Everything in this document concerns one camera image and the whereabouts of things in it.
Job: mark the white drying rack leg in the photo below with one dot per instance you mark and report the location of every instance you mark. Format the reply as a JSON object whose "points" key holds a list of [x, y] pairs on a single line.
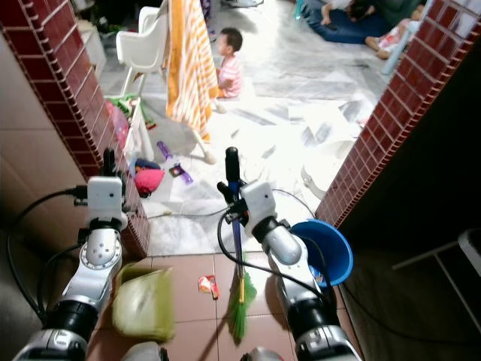
{"points": [[201, 149]]}

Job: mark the red snack wrapper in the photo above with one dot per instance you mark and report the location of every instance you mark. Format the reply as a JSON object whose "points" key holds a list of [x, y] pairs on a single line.
{"points": [[207, 285]]}

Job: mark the purple packet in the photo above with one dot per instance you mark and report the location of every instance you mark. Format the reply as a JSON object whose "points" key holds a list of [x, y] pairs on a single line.
{"points": [[181, 174]]}

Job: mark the white plastic chair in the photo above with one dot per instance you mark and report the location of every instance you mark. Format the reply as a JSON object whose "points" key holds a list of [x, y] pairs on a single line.
{"points": [[143, 43]]}

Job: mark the orange striped towel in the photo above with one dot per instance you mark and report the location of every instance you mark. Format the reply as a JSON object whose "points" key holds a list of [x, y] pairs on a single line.
{"points": [[190, 68]]}

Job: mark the green plastic toy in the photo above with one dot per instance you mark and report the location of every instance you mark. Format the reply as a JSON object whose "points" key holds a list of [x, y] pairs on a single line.
{"points": [[124, 103]]}

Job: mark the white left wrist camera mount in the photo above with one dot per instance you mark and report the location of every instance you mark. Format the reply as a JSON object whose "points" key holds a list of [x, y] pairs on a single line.
{"points": [[105, 199]]}

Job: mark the blue plastic basin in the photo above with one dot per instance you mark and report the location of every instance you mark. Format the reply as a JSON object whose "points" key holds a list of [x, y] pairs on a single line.
{"points": [[327, 248]]}

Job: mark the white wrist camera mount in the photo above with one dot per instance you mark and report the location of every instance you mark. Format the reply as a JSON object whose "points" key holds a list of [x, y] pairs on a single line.
{"points": [[259, 201], [105, 199]]}

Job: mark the grey robot leg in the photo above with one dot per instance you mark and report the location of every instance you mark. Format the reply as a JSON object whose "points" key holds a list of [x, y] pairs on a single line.
{"points": [[263, 355], [141, 353]]}

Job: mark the toddler in pink striped shirt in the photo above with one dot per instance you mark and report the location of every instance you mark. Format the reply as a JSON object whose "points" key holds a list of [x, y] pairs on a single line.
{"points": [[230, 71]]}

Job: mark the light blue plastic stool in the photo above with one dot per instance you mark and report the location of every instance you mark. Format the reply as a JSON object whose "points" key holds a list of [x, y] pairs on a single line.
{"points": [[398, 47]]}

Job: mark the child in pink clothes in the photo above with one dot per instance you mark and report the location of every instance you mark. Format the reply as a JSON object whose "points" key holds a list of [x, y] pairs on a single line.
{"points": [[394, 36]]}

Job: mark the white metal frame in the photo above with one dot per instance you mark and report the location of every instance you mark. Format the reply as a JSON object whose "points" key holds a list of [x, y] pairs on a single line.
{"points": [[432, 259]]}

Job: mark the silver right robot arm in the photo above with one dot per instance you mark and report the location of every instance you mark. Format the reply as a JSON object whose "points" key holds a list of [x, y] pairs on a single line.
{"points": [[301, 286]]}

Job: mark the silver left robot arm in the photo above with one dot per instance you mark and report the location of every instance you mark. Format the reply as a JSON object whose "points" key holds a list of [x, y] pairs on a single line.
{"points": [[92, 280]]}

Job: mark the grey right robot leg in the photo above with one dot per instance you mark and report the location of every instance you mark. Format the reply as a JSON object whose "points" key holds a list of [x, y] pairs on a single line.
{"points": [[263, 355]]}

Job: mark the white round basin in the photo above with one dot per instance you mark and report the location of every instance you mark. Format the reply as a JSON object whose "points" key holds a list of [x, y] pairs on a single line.
{"points": [[325, 169]]}

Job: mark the purple bottle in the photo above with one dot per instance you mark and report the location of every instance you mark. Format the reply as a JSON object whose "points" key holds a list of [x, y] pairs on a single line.
{"points": [[164, 150]]}

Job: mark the pink red bag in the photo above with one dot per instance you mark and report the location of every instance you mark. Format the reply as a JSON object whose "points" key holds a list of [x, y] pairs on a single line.
{"points": [[149, 180]]}

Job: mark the grey left robot leg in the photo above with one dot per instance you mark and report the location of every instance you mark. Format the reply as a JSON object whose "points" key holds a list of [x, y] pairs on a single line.
{"points": [[141, 353]]}

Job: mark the person in dark blue clothes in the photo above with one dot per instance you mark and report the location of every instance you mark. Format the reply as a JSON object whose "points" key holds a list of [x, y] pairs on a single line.
{"points": [[342, 28]]}

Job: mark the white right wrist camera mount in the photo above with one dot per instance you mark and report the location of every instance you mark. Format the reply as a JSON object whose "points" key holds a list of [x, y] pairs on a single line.
{"points": [[259, 201]]}

